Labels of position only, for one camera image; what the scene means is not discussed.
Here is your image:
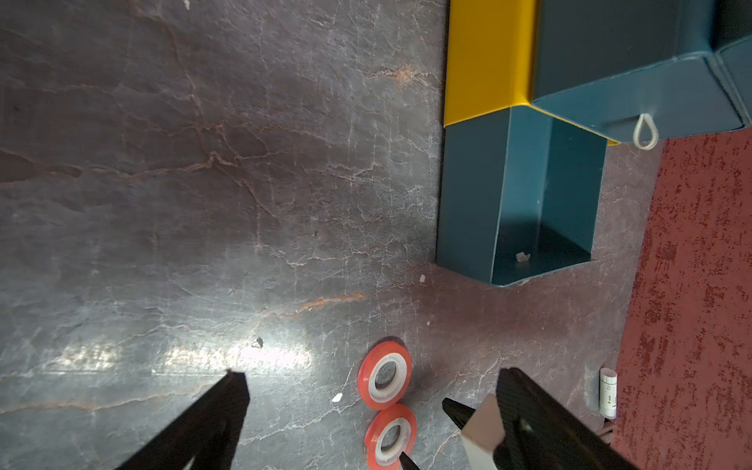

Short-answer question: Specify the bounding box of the red tape roll front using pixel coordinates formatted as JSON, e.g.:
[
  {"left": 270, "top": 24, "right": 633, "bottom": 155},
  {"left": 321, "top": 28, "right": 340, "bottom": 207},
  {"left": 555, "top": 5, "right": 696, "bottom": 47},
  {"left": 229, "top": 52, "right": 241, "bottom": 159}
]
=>
[{"left": 364, "top": 403, "right": 417, "bottom": 470}]

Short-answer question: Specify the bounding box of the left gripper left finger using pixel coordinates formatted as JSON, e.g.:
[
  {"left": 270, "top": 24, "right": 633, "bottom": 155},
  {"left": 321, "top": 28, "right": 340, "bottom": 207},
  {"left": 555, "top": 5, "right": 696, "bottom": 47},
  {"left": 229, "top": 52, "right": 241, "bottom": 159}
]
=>
[{"left": 119, "top": 372, "right": 250, "bottom": 469}]

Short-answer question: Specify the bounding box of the red tape roll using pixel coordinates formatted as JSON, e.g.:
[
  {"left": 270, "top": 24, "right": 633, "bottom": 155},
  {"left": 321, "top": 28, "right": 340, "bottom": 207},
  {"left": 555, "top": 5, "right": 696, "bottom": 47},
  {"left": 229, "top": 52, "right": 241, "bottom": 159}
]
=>
[
  {"left": 356, "top": 341, "right": 413, "bottom": 410},
  {"left": 364, "top": 403, "right": 417, "bottom": 470}
]

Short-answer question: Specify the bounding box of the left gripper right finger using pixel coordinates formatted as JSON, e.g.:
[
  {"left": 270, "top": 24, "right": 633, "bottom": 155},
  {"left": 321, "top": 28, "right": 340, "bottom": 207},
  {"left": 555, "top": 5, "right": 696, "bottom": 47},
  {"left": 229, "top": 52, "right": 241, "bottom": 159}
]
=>
[{"left": 495, "top": 367, "right": 635, "bottom": 469}]

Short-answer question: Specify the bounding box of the teal three drawer cabinet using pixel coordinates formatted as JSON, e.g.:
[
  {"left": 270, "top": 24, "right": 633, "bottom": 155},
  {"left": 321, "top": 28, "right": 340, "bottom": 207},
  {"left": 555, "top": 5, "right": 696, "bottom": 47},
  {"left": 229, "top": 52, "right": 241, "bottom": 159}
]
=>
[{"left": 437, "top": 1, "right": 751, "bottom": 286}]

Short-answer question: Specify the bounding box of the white marker tube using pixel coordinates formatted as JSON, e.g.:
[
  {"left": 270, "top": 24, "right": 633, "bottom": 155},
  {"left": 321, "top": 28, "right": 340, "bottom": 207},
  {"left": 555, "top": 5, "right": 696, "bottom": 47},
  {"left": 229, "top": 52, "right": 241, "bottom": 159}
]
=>
[{"left": 598, "top": 367, "right": 618, "bottom": 420}]

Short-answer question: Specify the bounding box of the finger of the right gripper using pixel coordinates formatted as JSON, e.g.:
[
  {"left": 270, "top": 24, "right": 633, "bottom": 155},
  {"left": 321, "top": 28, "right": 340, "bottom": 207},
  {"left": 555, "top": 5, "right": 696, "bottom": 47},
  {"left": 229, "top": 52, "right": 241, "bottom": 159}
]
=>
[{"left": 442, "top": 398, "right": 476, "bottom": 431}]

